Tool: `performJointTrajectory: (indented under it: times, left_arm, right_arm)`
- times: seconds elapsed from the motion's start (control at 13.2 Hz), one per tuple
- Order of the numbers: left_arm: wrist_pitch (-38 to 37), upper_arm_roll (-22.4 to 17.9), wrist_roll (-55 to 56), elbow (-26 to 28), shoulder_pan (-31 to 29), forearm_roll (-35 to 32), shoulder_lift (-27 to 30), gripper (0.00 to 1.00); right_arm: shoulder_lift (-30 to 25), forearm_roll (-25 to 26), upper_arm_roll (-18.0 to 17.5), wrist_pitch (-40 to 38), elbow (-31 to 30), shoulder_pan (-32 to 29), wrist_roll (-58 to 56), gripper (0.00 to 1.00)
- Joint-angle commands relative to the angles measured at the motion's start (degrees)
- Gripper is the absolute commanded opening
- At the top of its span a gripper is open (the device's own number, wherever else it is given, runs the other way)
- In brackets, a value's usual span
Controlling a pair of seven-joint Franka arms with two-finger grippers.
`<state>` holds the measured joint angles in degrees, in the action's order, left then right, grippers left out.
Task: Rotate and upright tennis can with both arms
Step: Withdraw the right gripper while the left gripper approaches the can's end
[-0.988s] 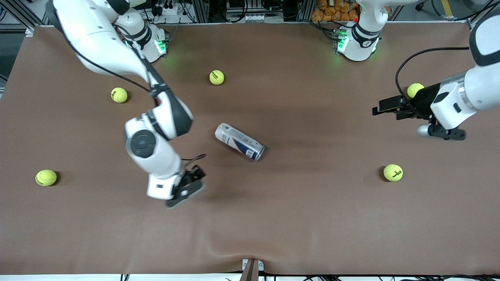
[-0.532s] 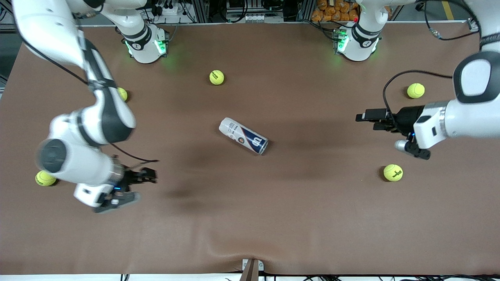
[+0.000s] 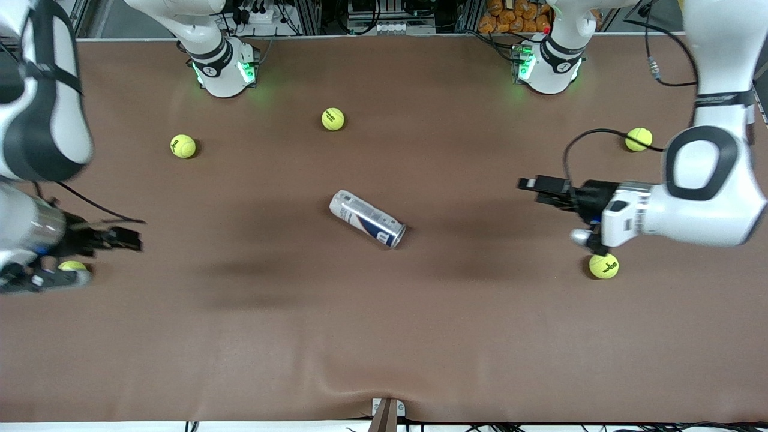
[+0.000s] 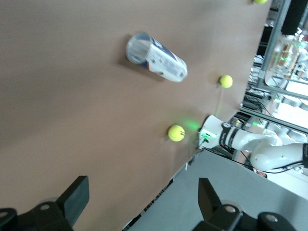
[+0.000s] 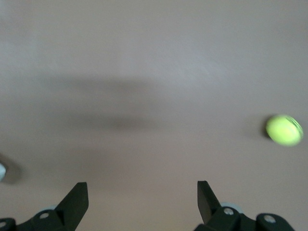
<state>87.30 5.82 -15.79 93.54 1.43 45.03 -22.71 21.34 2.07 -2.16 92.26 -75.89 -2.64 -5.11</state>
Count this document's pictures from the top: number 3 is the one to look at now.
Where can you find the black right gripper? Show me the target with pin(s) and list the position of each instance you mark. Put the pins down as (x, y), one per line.
(80, 238)

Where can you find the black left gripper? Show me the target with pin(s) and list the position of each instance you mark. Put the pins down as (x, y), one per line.
(591, 195)

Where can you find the white blue tennis ball can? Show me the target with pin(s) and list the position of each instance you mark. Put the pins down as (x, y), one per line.
(366, 219)

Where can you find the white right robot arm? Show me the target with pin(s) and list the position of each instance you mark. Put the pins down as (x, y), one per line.
(54, 120)

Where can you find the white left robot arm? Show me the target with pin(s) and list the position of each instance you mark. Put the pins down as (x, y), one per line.
(714, 198)

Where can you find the yellow Wilson tennis ball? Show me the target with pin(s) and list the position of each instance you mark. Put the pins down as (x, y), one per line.
(183, 146)

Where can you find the yellow Head Team tennis ball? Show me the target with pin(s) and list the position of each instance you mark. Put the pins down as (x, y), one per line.
(333, 119)

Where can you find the small electronics box green light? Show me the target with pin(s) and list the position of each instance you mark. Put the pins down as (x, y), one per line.
(249, 66)
(521, 63)

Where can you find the pile of orange objects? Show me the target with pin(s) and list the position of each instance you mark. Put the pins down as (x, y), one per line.
(510, 18)

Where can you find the brown table mat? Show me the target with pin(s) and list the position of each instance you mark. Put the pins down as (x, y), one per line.
(384, 336)

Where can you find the white connector strip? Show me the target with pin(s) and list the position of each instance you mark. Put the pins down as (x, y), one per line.
(390, 27)

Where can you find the white power strip with plugs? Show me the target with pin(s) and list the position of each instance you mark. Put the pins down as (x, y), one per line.
(264, 16)

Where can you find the brown wooden bar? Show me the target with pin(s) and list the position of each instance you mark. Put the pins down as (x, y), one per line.
(384, 420)

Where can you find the metal table clamp bracket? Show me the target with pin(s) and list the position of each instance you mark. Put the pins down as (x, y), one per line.
(401, 408)

